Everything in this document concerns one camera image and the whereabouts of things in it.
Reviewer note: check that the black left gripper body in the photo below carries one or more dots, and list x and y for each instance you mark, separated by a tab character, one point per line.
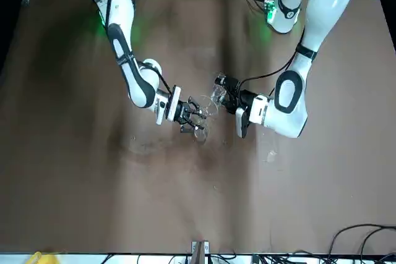
241	100

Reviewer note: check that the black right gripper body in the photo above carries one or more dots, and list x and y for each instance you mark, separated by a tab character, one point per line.
183	112

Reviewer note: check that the clear glass beaker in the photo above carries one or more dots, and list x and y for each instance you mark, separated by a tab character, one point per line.
218	94

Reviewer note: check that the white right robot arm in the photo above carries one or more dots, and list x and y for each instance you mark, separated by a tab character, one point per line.
123	4

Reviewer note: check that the yellow object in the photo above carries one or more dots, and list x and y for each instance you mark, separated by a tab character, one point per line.
43	259

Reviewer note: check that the aluminium camera post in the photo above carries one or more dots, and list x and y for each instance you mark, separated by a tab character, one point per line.
199	251

